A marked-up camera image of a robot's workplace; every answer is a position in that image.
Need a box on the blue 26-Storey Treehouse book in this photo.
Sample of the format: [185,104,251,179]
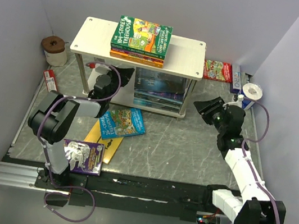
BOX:
[99,108,146,140]

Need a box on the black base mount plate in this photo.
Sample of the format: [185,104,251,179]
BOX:
[0,153,270,224]

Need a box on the red game box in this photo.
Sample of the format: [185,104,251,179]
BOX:
[203,60,232,83]

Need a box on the green 104-Storey Treehouse book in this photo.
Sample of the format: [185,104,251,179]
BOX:
[110,15,173,60]

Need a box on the dark Wuthering Heights book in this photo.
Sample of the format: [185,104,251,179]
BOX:
[134,67,187,94]

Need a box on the aluminium rail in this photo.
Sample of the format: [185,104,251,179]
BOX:
[0,161,57,193]

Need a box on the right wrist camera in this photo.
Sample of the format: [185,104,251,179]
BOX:
[223,94,244,108]

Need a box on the brown twine spool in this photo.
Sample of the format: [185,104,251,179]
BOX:
[41,35,67,67]

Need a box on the orange Treehouse book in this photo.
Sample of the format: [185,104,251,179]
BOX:
[110,51,163,68]

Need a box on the blue white box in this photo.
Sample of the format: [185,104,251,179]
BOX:
[229,64,242,94]

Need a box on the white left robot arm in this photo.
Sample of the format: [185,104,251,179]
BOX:
[28,64,135,190]

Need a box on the yellow book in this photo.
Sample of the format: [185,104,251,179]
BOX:
[80,117,126,167]

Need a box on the white two-tier shelf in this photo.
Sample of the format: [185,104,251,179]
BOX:
[70,17,207,118]

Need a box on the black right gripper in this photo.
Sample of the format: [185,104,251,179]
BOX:
[189,93,231,135]

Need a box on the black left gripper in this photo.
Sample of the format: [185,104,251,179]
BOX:
[101,64,135,106]

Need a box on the Charlie Chocolate Factory book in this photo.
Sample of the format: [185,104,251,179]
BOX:
[110,49,164,63]

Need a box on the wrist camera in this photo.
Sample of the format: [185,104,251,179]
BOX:
[85,57,110,73]
[223,94,244,108]

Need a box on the stack of dark books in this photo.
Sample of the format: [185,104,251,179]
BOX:
[133,89,184,113]

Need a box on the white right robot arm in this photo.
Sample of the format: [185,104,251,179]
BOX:
[194,97,286,224]

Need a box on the red small box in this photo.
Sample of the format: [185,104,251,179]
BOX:
[43,69,57,92]

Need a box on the purple comic book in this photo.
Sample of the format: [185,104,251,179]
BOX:
[64,139,105,176]

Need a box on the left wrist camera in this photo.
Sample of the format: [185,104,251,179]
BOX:
[85,57,110,73]

